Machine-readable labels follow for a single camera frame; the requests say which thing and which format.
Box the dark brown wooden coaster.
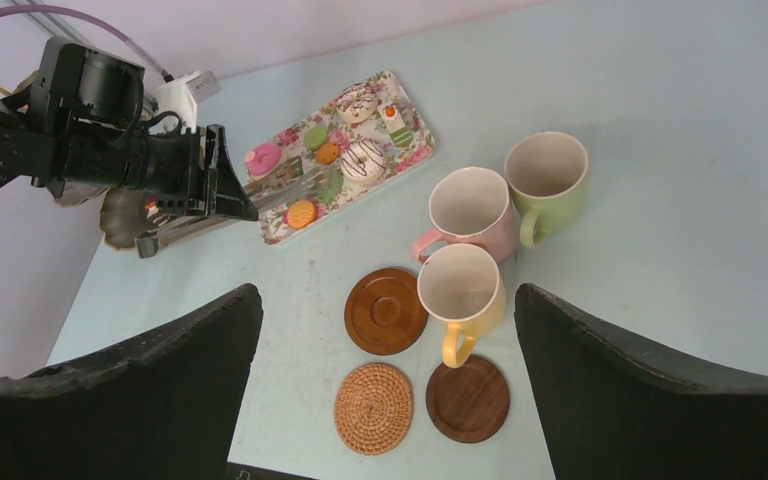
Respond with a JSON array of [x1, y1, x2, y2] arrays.
[[425, 354, 511, 444]]

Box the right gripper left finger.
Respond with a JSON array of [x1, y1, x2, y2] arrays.
[[0, 284, 264, 479]]

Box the green layered cake slice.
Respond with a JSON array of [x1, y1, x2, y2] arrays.
[[378, 103, 413, 148]]

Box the metal serving tongs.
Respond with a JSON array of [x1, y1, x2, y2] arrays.
[[135, 166, 332, 259]]

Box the yellow mug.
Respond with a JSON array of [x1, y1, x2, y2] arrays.
[[417, 244, 507, 368]]

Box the light brown wooden coaster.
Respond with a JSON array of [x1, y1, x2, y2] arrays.
[[344, 267, 429, 356]]

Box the pink mug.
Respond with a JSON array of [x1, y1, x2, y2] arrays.
[[411, 166, 517, 263]]

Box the green mug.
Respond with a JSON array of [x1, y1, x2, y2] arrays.
[[504, 131, 589, 248]]

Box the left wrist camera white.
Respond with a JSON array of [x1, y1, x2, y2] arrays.
[[155, 71, 221, 133]]

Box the three-tier dark dessert stand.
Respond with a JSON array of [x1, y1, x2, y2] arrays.
[[53, 182, 157, 250]]

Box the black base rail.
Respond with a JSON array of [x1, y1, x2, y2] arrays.
[[222, 462, 312, 480]]

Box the white chocolate-drizzled donut upper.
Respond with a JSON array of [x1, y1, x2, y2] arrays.
[[335, 82, 378, 124]]

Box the small orange macaron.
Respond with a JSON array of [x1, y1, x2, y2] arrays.
[[314, 142, 341, 165]]

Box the white chocolate-drizzled donut lower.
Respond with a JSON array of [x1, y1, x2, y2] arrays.
[[340, 139, 390, 185]]

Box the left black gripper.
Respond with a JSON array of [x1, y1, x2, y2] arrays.
[[183, 124, 259, 221]]

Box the orange round biscuit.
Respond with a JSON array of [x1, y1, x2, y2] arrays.
[[285, 200, 319, 230]]

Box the green round cake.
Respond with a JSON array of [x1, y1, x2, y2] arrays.
[[315, 169, 344, 204]]

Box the woven rattan coaster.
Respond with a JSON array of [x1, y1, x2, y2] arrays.
[[333, 362, 414, 456]]

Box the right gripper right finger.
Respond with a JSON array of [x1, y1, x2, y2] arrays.
[[514, 283, 768, 479]]

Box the green macaron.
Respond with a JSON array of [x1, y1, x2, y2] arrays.
[[303, 125, 329, 151]]

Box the floral rectangular tray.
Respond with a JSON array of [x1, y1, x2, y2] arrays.
[[245, 71, 436, 245]]

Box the white chocolate-drizzled donut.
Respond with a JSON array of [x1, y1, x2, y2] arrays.
[[340, 139, 390, 185], [335, 82, 378, 124]]

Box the chocolate cake slice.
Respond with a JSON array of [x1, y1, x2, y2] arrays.
[[143, 197, 163, 224]]

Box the pink frosted donut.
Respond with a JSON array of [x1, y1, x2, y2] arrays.
[[245, 142, 285, 180]]

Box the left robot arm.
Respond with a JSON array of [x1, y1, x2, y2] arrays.
[[0, 37, 259, 221]]

